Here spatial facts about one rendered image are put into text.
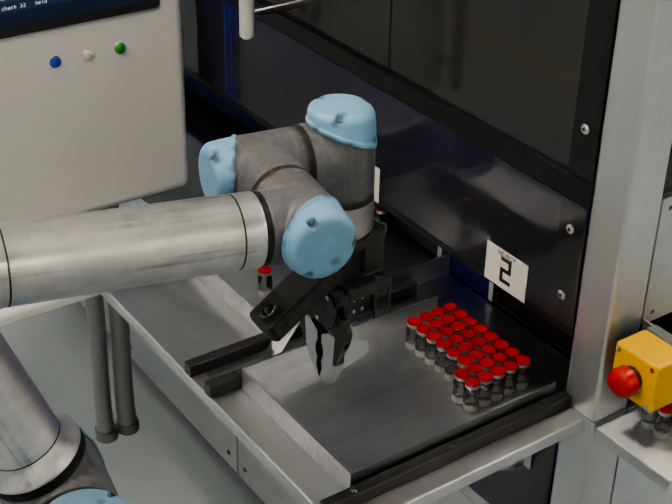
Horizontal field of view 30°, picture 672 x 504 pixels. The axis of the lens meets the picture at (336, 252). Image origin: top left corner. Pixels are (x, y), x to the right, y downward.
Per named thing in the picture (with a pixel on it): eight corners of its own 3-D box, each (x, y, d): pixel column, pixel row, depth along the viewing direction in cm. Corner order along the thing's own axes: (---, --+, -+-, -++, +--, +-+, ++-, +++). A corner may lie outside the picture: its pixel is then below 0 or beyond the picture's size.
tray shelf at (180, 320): (338, 204, 223) (338, 195, 222) (625, 409, 174) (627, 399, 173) (90, 283, 199) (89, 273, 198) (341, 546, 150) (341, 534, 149)
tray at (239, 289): (355, 206, 218) (355, 188, 216) (449, 273, 200) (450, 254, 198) (182, 261, 201) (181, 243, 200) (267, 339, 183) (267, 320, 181)
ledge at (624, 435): (666, 402, 175) (668, 392, 174) (739, 453, 166) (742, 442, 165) (594, 437, 168) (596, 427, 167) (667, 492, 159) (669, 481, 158)
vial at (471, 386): (471, 401, 171) (473, 374, 169) (481, 409, 170) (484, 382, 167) (458, 406, 170) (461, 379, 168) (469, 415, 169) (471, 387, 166)
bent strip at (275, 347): (289, 343, 183) (289, 309, 180) (300, 353, 180) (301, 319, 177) (205, 375, 176) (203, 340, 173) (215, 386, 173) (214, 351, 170)
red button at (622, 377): (623, 380, 160) (627, 354, 158) (646, 396, 158) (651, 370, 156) (601, 390, 159) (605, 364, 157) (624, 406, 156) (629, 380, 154)
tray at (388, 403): (435, 314, 190) (436, 294, 188) (553, 402, 172) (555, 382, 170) (241, 388, 173) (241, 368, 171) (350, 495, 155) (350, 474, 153)
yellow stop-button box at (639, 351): (647, 368, 166) (655, 322, 162) (688, 396, 161) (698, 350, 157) (606, 387, 162) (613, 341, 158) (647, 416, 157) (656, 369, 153)
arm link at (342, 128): (288, 96, 135) (359, 84, 138) (288, 186, 141) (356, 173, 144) (317, 125, 129) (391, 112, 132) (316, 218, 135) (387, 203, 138)
